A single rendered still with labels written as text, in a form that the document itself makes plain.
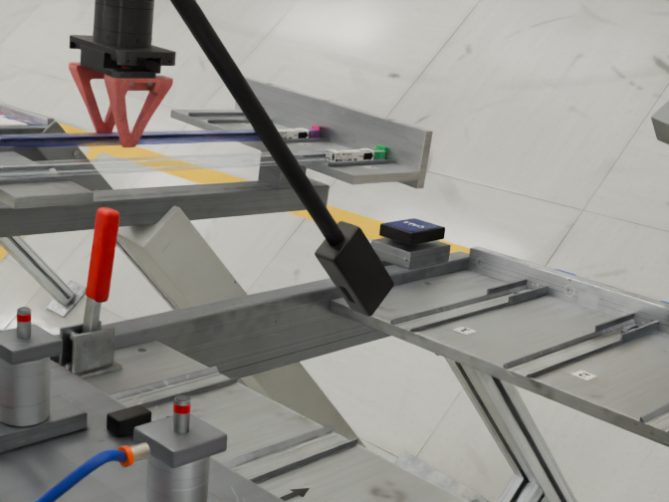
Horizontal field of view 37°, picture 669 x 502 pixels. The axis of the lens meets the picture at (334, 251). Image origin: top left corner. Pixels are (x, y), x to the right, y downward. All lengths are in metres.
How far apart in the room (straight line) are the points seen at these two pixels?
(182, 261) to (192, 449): 0.77
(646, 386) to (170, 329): 0.35
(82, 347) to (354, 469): 0.20
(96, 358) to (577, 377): 0.34
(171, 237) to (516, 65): 1.42
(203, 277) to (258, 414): 0.52
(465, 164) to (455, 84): 0.28
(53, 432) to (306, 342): 0.42
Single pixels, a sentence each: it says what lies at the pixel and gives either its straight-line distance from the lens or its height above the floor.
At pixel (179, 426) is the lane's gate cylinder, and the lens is 0.36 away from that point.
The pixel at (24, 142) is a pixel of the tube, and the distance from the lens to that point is 1.01.
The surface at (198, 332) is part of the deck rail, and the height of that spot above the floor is 0.94.
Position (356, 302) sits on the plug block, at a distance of 0.48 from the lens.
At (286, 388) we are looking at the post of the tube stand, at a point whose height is 0.51.
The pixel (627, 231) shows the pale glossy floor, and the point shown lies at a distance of 1.95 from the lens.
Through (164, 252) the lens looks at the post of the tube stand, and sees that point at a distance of 1.10.
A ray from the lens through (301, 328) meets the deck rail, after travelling 0.84.
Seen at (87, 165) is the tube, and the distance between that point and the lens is 0.92.
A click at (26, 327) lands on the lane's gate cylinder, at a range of 0.45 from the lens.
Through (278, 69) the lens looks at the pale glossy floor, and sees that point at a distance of 2.76.
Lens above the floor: 1.45
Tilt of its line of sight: 42 degrees down
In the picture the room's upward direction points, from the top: 33 degrees counter-clockwise
